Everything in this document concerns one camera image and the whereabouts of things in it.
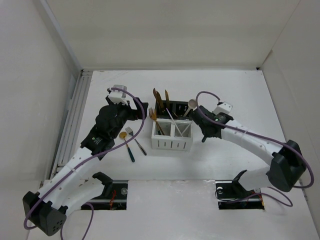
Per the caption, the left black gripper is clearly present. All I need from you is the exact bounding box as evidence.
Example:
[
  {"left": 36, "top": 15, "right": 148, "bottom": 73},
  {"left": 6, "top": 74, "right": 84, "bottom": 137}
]
[{"left": 107, "top": 95, "right": 148, "bottom": 139}]

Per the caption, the gold fork green handle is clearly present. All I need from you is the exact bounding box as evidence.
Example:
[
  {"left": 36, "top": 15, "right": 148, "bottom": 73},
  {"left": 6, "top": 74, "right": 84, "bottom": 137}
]
[{"left": 148, "top": 108, "right": 165, "bottom": 136}]

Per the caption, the rose gold knife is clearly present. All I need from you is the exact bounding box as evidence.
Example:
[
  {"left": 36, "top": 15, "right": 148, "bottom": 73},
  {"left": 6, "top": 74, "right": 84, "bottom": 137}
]
[{"left": 152, "top": 88, "right": 160, "bottom": 107}]

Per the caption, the silver fork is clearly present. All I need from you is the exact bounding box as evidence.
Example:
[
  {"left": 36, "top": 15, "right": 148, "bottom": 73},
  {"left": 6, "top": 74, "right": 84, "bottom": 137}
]
[{"left": 125, "top": 127, "right": 147, "bottom": 156}]

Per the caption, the gold spoon green handle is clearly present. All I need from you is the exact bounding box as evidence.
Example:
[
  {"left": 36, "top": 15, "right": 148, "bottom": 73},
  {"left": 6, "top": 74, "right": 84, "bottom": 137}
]
[{"left": 119, "top": 131, "right": 135, "bottom": 163}]

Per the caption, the gold knife green handle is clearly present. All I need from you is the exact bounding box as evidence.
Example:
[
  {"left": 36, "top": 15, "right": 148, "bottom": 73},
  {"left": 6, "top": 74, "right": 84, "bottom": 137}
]
[
  {"left": 155, "top": 91, "right": 165, "bottom": 114},
  {"left": 165, "top": 90, "right": 171, "bottom": 110}
]

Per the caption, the beige ceramic spoon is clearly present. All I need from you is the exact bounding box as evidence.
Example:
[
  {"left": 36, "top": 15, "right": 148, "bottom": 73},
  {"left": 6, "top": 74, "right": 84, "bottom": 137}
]
[{"left": 183, "top": 99, "right": 197, "bottom": 117}]

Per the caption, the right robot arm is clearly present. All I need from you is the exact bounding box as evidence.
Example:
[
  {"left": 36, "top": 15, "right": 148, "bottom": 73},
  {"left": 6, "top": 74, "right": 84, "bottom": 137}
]
[{"left": 189, "top": 106, "right": 307, "bottom": 197}]

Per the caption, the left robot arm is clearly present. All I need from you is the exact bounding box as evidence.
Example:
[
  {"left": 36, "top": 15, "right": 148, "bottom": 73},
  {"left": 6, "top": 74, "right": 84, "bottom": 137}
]
[{"left": 22, "top": 95, "right": 149, "bottom": 237}]

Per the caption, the white utensil container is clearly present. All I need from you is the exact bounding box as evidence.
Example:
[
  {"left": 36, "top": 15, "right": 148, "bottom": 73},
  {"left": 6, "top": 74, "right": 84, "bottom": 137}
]
[{"left": 151, "top": 118, "right": 193, "bottom": 152}]

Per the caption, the black utensil container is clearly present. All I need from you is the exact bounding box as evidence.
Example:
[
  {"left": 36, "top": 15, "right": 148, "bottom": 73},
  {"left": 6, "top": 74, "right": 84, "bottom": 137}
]
[{"left": 154, "top": 101, "right": 191, "bottom": 120}]

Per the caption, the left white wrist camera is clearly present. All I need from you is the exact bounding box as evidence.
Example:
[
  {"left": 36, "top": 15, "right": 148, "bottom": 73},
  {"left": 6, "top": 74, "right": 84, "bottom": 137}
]
[{"left": 107, "top": 88, "right": 128, "bottom": 106}]

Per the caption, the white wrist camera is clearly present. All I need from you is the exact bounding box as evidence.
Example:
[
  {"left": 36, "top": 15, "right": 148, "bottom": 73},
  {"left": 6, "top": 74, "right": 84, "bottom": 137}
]
[
  {"left": 107, "top": 88, "right": 128, "bottom": 106},
  {"left": 212, "top": 101, "right": 233, "bottom": 115}
]

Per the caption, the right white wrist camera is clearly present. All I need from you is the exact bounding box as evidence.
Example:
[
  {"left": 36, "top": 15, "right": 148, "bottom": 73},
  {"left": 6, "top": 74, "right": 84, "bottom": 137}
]
[{"left": 212, "top": 101, "right": 233, "bottom": 115}]

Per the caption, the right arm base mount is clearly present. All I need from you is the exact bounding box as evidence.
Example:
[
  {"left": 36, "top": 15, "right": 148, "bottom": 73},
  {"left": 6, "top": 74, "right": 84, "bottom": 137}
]
[{"left": 214, "top": 180, "right": 265, "bottom": 210}]

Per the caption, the aluminium rail frame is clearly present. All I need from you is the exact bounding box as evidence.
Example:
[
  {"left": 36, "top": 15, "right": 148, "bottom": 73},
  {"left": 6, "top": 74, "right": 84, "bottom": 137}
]
[{"left": 46, "top": 69, "right": 93, "bottom": 180}]

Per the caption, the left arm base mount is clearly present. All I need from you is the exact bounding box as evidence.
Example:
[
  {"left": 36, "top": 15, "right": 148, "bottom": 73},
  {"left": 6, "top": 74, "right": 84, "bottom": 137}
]
[{"left": 88, "top": 180, "right": 129, "bottom": 211}]

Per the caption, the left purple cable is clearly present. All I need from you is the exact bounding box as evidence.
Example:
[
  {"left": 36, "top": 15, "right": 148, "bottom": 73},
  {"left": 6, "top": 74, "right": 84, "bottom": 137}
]
[{"left": 23, "top": 87, "right": 146, "bottom": 240}]

